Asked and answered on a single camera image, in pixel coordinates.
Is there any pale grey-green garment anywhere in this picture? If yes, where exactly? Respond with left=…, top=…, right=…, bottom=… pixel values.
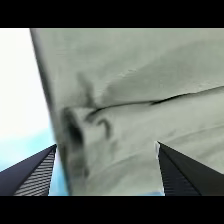
left=29, top=28, right=224, bottom=197

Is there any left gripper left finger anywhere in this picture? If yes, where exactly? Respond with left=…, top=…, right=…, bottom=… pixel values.
left=0, top=143, right=58, bottom=197

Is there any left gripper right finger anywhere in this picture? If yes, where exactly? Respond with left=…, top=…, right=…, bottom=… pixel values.
left=156, top=141, right=224, bottom=197

